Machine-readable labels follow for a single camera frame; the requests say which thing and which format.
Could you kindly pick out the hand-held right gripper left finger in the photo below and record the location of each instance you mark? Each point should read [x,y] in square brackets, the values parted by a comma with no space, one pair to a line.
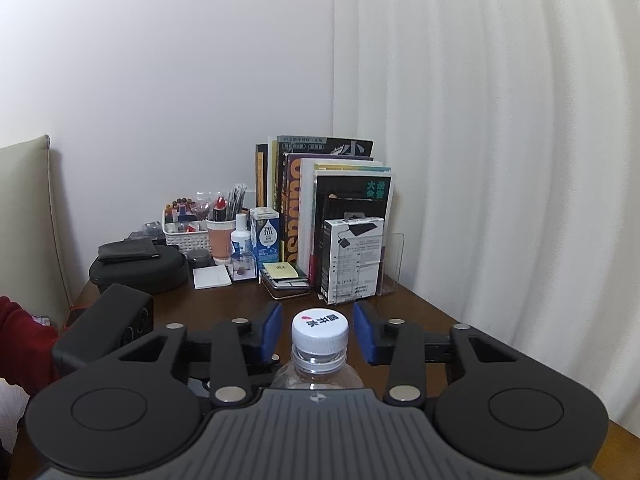
[273,331]

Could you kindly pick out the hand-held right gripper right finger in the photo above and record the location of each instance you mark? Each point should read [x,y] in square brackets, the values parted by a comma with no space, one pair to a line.
[364,332]

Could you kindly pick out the white bottle cap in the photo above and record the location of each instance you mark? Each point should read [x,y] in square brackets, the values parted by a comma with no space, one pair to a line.
[320,332]

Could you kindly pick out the clear plastic water bottle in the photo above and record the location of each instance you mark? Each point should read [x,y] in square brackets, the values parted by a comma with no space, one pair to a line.
[317,372]

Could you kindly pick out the person's left forearm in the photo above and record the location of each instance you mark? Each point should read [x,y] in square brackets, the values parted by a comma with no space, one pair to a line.
[25,340]

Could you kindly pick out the small white solution bottle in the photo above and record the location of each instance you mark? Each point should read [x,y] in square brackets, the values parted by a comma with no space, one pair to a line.
[241,237]

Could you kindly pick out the red rimmed black object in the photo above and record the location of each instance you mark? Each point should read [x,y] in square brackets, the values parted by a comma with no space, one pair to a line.
[72,317]

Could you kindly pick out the black oval hard case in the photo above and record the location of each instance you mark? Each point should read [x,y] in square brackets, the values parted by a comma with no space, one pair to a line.
[142,274]

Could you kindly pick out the yellow sticky notes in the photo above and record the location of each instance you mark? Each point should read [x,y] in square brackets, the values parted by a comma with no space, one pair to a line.
[282,270]

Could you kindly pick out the white hard drive box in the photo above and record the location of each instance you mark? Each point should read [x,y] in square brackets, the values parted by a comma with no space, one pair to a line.
[352,265]

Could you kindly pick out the black wallet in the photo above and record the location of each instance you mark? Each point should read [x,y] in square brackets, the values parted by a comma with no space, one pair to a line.
[127,251]

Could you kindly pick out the small clear cube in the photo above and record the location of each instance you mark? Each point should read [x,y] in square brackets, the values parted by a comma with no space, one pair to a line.
[243,267]

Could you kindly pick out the clear acrylic bookend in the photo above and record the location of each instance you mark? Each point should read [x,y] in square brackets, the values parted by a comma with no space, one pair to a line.
[392,265]

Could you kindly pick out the white notepad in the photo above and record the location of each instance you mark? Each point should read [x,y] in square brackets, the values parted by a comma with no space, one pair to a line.
[212,277]

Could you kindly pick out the blue and white carton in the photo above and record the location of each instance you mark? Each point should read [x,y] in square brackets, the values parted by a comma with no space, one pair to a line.
[265,237]

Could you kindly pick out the small black box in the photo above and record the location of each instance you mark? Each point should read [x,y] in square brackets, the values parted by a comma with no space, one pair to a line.
[150,232]

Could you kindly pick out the brown paper cup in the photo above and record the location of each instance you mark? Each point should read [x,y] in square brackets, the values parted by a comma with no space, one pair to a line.
[220,242]

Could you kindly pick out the black round jar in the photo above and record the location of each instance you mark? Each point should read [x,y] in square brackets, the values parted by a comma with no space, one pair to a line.
[199,258]

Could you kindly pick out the white plastic basket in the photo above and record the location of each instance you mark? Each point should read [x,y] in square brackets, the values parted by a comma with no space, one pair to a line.
[187,240]

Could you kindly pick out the book with orange lettering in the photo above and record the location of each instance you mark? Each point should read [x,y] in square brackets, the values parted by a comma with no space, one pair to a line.
[295,210]

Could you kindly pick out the beige chair back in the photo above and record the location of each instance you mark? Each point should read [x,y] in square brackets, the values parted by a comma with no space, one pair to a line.
[30,220]

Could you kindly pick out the dark stick packets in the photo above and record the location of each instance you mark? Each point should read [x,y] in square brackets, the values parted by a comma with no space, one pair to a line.
[236,202]

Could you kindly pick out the red and black tube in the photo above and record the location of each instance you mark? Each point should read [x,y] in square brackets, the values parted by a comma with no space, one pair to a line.
[220,207]

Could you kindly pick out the black book with teal print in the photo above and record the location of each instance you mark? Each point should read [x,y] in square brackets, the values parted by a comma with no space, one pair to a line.
[350,195]

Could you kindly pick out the black and yellow book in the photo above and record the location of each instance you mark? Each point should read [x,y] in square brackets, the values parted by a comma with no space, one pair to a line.
[261,180]

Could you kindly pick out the white book with teal edge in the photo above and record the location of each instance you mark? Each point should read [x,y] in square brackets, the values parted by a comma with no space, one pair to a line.
[350,166]

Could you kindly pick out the tall black and white book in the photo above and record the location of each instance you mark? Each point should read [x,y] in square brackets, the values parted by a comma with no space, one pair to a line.
[325,146]

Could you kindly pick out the white curtain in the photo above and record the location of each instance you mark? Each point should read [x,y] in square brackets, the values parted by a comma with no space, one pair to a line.
[490,160]

